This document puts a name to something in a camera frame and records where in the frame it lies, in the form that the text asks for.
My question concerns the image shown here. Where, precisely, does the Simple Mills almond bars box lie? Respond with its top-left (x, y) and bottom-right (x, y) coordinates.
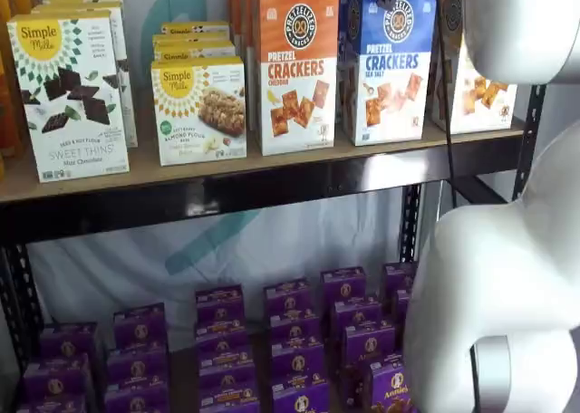
top-left (160, 21), bottom-right (231, 36)
top-left (150, 55), bottom-right (248, 168)
top-left (151, 31), bottom-right (233, 45)
top-left (152, 39), bottom-right (237, 63)

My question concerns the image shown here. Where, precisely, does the black metal shelf rack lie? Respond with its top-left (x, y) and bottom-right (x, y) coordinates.
top-left (0, 82), bottom-right (547, 413)

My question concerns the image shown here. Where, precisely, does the orange cheddar pretzel crackers box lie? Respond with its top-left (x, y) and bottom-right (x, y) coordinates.
top-left (238, 0), bottom-right (318, 131)
top-left (227, 0), bottom-right (273, 47)
top-left (251, 0), bottom-right (341, 158)

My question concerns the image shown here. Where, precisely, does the purple Annie's snack box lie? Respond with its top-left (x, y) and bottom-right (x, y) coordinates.
top-left (267, 312), bottom-right (321, 346)
top-left (103, 380), bottom-right (171, 413)
top-left (381, 261), bottom-right (418, 294)
top-left (194, 320), bottom-right (250, 355)
top-left (112, 302), bottom-right (168, 355)
top-left (320, 266), bottom-right (367, 303)
top-left (195, 284), bottom-right (246, 326)
top-left (391, 289), bottom-right (413, 323)
top-left (106, 349), bottom-right (169, 387)
top-left (362, 358), bottom-right (421, 413)
top-left (340, 324), bottom-right (398, 364)
top-left (198, 383), bottom-right (262, 413)
top-left (15, 392), bottom-right (90, 413)
top-left (329, 297), bottom-right (384, 331)
top-left (263, 276), bottom-right (314, 317)
top-left (271, 379), bottom-right (331, 413)
top-left (198, 347), bottom-right (255, 389)
top-left (22, 353), bottom-right (92, 400)
top-left (270, 340), bottom-right (327, 385)
top-left (39, 322), bottom-right (103, 364)

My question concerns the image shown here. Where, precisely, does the yellow honey mustard crackers box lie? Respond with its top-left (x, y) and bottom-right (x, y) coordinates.
top-left (429, 0), bottom-right (519, 136)

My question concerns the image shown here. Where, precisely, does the particle board shelf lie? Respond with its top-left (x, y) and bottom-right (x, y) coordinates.
top-left (0, 116), bottom-right (526, 205)
top-left (167, 294), bottom-right (363, 413)

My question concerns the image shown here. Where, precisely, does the blue sea salt pretzel crackers box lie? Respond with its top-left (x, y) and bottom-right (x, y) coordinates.
top-left (335, 0), bottom-right (440, 148)

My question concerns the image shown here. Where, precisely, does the white banner with teal logo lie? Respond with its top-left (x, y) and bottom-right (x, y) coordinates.
top-left (24, 0), bottom-right (549, 341)

